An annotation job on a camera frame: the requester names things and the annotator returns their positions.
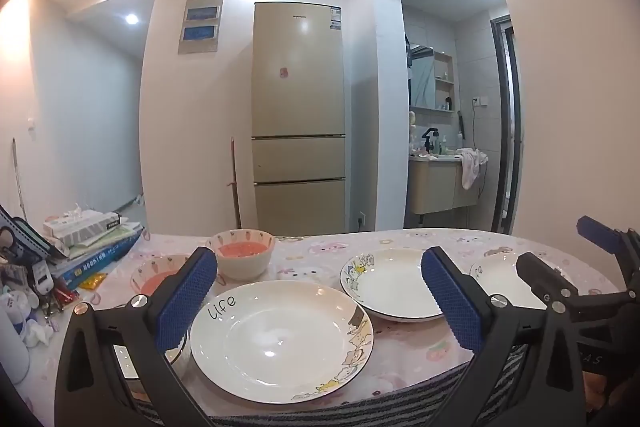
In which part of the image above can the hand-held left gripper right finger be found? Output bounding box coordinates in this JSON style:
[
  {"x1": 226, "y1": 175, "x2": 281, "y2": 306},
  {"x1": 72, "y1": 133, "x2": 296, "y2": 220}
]
[{"x1": 420, "y1": 246, "x2": 586, "y2": 427}]

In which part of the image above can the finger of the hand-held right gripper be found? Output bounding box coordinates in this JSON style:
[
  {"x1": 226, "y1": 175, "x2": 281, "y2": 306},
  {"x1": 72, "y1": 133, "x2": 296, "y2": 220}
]
[
  {"x1": 516, "y1": 252, "x2": 640, "y2": 315},
  {"x1": 577, "y1": 216, "x2": 640, "y2": 293}
]

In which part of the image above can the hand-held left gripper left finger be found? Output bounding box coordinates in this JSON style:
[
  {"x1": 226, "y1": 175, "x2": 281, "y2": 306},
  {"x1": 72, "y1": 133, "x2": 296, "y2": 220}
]
[{"x1": 54, "y1": 246, "x2": 219, "y2": 427}]

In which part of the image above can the shallow pink carrot print bowl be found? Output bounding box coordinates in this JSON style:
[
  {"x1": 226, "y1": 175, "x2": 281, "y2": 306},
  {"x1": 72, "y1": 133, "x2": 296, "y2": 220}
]
[{"x1": 130, "y1": 254, "x2": 193, "y2": 308}]

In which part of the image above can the white cartoon print plate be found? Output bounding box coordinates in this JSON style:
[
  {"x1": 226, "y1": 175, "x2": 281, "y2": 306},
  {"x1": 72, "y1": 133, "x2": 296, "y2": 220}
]
[{"x1": 469, "y1": 251, "x2": 576, "y2": 310}]

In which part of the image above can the clear glass bowl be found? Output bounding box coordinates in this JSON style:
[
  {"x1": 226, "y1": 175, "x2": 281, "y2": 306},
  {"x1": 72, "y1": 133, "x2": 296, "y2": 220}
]
[{"x1": 111, "y1": 331, "x2": 192, "y2": 400}]

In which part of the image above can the white rabbit print plate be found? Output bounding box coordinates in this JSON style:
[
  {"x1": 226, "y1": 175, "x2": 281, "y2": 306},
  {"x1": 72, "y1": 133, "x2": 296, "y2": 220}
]
[{"x1": 340, "y1": 248, "x2": 446, "y2": 323}]

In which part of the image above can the deep pink carrot print bowl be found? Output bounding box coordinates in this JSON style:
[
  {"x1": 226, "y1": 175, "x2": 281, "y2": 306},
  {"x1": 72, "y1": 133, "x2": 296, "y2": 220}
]
[{"x1": 206, "y1": 229, "x2": 277, "y2": 282}]

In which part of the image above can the white cat print plate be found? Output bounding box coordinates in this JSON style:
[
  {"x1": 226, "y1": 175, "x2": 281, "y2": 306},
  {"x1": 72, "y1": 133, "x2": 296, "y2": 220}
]
[{"x1": 190, "y1": 281, "x2": 375, "y2": 404}]

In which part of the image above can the person's right hand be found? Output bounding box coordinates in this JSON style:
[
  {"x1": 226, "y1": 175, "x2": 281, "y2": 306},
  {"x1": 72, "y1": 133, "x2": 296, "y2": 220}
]
[{"x1": 585, "y1": 369, "x2": 613, "y2": 408}]

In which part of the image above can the green booklet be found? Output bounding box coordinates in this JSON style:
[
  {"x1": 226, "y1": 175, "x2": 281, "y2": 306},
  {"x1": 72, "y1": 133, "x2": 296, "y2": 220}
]
[{"x1": 67, "y1": 222, "x2": 143, "y2": 254}]

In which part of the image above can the grey striped cloth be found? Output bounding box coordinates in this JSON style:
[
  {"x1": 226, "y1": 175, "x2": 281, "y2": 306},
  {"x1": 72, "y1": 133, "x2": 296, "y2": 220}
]
[{"x1": 135, "y1": 342, "x2": 531, "y2": 427}]

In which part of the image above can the beige vanity cabinet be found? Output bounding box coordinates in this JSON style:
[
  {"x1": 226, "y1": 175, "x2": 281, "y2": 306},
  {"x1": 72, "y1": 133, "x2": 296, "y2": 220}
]
[{"x1": 407, "y1": 154, "x2": 480, "y2": 215}]

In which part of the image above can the white towel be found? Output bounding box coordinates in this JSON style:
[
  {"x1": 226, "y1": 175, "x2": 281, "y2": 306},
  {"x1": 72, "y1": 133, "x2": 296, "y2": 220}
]
[{"x1": 454, "y1": 148, "x2": 489, "y2": 190}]

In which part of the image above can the wooden stick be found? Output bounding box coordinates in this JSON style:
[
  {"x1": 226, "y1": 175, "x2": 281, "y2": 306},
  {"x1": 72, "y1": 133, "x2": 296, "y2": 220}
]
[{"x1": 229, "y1": 138, "x2": 243, "y2": 229}]

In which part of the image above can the crumpled white tissue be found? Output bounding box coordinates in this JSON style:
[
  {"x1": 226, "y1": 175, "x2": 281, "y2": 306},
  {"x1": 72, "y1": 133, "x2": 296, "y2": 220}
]
[{"x1": 22, "y1": 319, "x2": 56, "y2": 348}]

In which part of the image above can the white cylinder container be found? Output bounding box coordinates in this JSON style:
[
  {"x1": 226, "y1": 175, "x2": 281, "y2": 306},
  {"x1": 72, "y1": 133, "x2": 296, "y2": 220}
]
[{"x1": 0, "y1": 304, "x2": 31, "y2": 385}]

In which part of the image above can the thin white pole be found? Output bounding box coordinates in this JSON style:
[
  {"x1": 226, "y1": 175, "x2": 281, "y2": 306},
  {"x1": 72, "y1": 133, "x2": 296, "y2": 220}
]
[{"x1": 12, "y1": 137, "x2": 28, "y2": 223}]

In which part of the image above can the bathroom mirror cabinet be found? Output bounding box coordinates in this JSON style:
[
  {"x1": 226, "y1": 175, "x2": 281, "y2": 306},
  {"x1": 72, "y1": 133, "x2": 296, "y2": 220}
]
[{"x1": 406, "y1": 43, "x2": 457, "y2": 112}]

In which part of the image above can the beige refrigerator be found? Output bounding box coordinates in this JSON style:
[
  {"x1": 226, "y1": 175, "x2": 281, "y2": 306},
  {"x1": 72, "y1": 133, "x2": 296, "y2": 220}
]
[{"x1": 250, "y1": 2, "x2": 347, "y2": 237}]

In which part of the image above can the black door frame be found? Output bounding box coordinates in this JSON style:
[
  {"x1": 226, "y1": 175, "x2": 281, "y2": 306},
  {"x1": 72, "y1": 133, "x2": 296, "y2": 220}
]
[{"x1": 490, "y1": 14, "x2": 522, "y2": 234}]

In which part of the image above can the blue patterned strap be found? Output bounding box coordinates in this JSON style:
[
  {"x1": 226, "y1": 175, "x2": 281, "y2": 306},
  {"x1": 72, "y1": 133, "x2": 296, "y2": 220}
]
[{"x1": 0, "y1": 205, "x2": 55, "y2": 258}]

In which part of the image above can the wall electrical panel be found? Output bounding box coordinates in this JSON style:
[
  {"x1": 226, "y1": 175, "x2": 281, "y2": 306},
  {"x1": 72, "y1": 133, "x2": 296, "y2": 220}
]
[{"x1": 178, "y1": 0, "x2": 224, "y2": 56}]

